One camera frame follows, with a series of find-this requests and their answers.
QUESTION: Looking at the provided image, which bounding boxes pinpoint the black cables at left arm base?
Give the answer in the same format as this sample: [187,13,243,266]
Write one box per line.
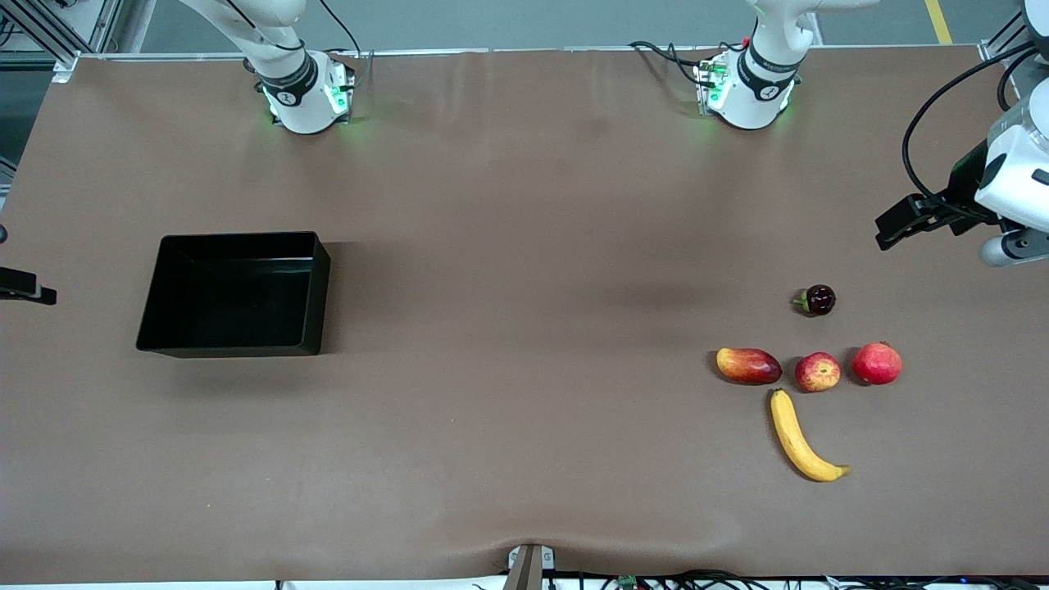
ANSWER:
[629,39,748,89]

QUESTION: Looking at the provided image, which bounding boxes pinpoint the red yellow striped apple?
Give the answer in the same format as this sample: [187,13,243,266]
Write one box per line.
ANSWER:
[794,352,842,393]

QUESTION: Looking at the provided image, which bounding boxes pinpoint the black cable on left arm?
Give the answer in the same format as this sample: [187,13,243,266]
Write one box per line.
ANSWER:
[901,39,1043,216]

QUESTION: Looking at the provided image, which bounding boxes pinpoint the red pomegranate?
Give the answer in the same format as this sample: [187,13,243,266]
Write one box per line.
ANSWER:
[851,341,904,387]

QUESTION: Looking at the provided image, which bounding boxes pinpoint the aluminium frame profile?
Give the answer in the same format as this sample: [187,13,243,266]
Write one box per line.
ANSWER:
[0,0,125,84]
[979,0,1035,65]

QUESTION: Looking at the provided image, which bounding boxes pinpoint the yellow banana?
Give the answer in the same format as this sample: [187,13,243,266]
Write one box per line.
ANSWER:
[769,388,851,483]

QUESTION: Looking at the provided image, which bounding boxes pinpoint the black rectangular plastic box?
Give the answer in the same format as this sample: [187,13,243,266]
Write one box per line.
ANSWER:
[135,231,332,359]

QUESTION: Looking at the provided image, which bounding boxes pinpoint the black cable at right arm base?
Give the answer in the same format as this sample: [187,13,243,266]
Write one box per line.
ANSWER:
[318,0,375,62]

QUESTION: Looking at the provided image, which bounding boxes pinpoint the red yellow mango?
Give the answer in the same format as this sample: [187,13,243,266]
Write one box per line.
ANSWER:
[716,347,783,386]

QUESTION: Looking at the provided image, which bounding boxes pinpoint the brown table cover mat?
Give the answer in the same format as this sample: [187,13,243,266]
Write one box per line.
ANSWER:
[0,45,1049,584]

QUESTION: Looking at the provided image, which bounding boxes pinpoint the dark purple mangosteen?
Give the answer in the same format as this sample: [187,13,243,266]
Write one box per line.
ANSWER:
[792,284,838,317]

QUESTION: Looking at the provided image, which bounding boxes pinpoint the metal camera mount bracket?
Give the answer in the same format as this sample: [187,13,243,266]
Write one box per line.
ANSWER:
[502,543,557,590]

